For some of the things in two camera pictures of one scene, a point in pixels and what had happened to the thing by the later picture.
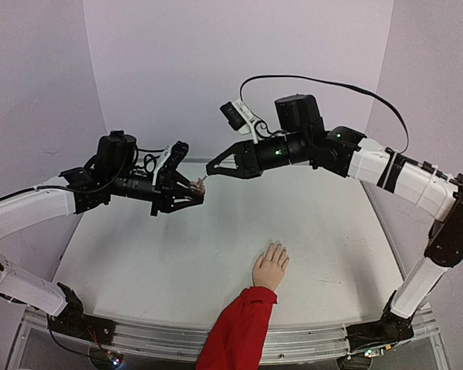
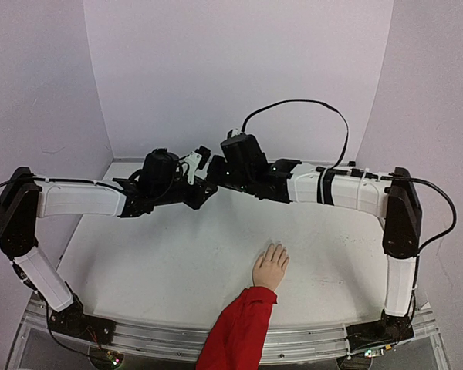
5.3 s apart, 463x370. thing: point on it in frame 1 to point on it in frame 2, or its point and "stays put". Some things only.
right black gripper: x=248 y=159 to x=217 y=172
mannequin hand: x=268 y=269 stays put
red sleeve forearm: x=237 y=338 stays put
